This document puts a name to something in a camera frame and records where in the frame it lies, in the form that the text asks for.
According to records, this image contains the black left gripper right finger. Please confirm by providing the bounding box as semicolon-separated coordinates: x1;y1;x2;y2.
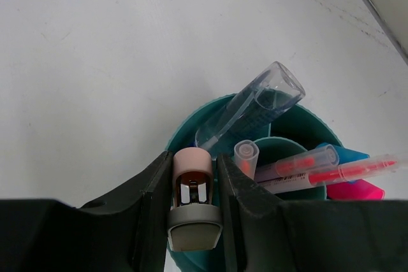
217;154;287;271

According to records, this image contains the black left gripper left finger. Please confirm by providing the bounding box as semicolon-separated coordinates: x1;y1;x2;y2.
80;151;173;271

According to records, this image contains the pink highlighter clear cap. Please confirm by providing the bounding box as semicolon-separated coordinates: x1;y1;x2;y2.
253;144;340;187

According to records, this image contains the thin pink pen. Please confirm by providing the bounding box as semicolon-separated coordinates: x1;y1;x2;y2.
258;152;400;194

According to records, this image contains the black marker blue cap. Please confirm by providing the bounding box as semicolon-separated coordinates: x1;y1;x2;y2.
315;143;370;168

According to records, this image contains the clear glue bottle blue cap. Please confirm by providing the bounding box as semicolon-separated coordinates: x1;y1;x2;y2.
194;61;305;156

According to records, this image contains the black marker pink cap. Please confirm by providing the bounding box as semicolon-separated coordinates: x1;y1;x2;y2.
326;180;385;201

